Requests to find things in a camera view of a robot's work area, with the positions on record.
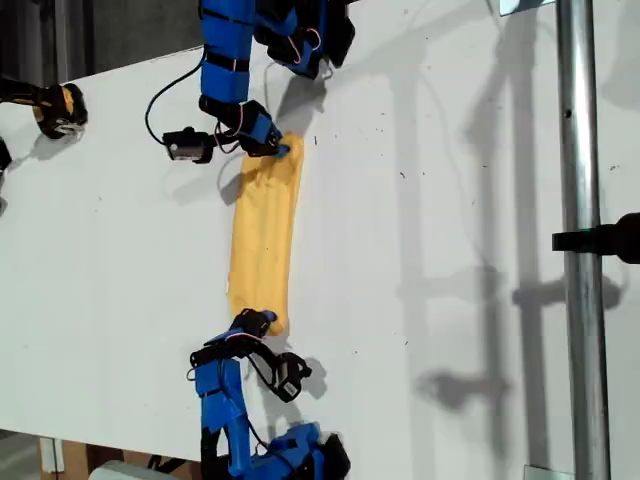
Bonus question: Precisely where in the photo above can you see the yellow towel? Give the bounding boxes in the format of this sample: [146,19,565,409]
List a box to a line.
[225,132,306,336]

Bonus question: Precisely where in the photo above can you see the white container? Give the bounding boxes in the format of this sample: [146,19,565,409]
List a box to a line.
[88,459,151,480]

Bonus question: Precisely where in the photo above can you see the brown cardboard box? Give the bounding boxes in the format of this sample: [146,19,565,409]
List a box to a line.
[54,439,206,480]

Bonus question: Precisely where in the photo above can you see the black clamp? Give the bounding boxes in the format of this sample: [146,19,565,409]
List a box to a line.
[551,212,640,266]

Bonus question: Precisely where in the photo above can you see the gripper camera stalk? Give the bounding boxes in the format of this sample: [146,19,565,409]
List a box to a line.
[247,344,281,389]
[207,128,242,151]

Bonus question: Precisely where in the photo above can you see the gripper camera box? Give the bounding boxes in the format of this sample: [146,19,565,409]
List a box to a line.
[272,352,312,404]
[163,127,216,166]

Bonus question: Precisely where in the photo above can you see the gripper camera cable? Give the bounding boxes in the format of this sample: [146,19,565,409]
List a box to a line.
[144,47,209,146]
[243,412,269,454]

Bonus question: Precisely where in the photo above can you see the white table bracket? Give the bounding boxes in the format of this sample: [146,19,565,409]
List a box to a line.
[39,437,65,474]

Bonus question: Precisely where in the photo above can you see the steel post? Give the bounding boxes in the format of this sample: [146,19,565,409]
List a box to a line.
[555,0,612,480]

